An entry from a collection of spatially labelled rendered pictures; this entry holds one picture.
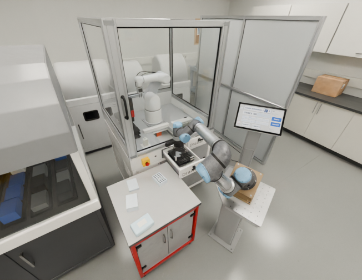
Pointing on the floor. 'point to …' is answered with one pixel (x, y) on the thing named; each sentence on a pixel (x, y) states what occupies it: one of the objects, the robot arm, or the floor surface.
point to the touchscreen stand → (248, 149)
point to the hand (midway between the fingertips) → (175, 156)
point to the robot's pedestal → (229, 225)
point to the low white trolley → (157, 216)
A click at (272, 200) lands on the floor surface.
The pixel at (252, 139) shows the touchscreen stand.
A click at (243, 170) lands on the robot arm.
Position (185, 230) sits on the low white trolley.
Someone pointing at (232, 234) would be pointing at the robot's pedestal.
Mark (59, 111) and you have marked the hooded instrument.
